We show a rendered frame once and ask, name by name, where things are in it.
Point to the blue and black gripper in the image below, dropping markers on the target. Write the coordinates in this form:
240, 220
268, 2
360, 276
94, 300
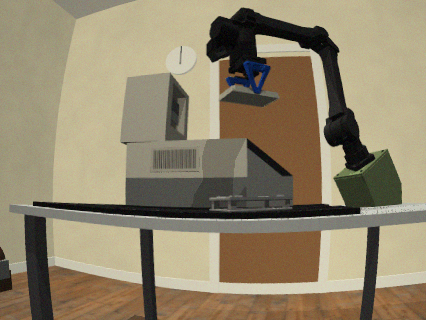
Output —
250, 69

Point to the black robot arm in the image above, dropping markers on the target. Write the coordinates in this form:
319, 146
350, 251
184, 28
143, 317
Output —
224, 42

